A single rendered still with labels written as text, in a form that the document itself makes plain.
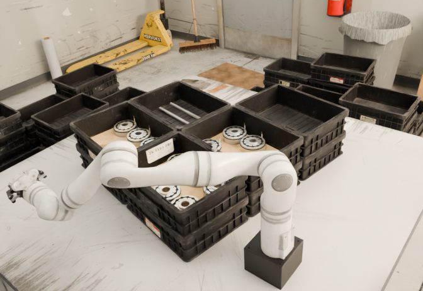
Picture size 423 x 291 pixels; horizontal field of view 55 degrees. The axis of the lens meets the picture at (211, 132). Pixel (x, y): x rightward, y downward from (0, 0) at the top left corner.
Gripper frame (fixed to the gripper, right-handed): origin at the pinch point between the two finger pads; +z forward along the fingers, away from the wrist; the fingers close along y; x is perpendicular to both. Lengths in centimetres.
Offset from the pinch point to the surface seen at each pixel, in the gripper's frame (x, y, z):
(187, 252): -33, 20, -51
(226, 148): -32, 66, -29
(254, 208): -42, 50, -53
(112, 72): -40, 110, 136
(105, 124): -15, 45, 22
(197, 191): -27, 39, -40
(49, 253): -23.7, -8.9, -11.3
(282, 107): -42, 107, -26
